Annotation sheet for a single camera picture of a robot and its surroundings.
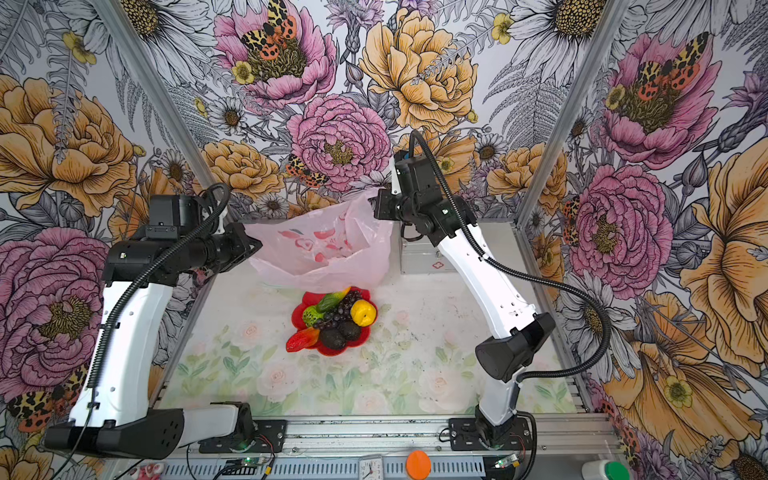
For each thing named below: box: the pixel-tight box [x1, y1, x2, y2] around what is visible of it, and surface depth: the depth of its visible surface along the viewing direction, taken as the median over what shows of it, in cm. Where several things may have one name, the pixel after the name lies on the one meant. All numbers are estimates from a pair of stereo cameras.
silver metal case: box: [400, 223, 457, 275], surface depth 103 cm
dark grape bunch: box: [313, 287, 362, 329], surface depth 92 cm
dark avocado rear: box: [337, 320, 361, 341], surface depth 89 cm
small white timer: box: [359, 455, 384, 480], surface depth 70 cm
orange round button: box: [406, 450, 431, 480], surface depth 64 cm
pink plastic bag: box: [246, 191, 394, 292], surface depth 79 cm
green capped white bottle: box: [582, 460, 631, 480], surface depth 64 cm
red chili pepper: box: [286, 327, 320, 353], surface depth 84 cm
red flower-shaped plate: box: [292, 287, 378, 356], surface depth 90 cm
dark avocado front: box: [321, 328, 346, 351], surface depth 87 cm
